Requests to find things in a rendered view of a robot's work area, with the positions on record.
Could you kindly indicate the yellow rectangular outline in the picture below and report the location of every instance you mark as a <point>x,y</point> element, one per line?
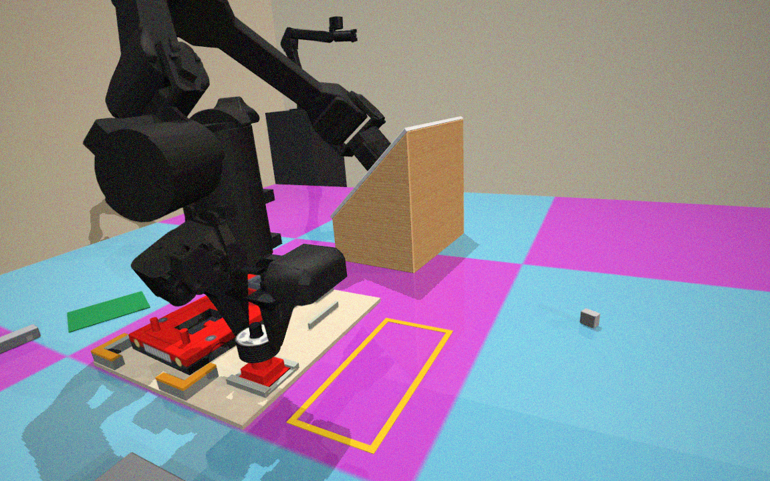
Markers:
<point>293,420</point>

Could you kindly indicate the green flat rectangular strip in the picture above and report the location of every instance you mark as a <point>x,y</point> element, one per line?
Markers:
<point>106,311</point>

